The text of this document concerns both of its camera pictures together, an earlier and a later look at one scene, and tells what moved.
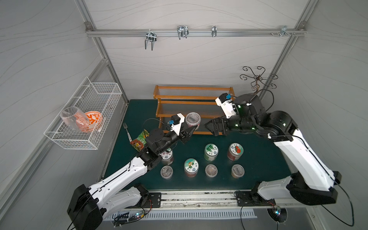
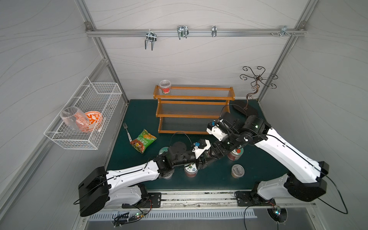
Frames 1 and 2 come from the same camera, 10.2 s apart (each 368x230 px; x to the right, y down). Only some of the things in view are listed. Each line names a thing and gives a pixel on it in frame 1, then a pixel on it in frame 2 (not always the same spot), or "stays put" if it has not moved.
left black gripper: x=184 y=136 → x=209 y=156
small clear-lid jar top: x=193 y=119 → x=165 y=85
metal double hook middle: x=182 y=31 stays put
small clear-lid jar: x=166 y=172 stays put
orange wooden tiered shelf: x=198 y=103 stays put
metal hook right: x=284 y=31 stays put
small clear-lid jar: x=237 y=171 stays put
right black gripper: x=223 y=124 → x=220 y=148
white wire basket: x=81 y=122 stays put
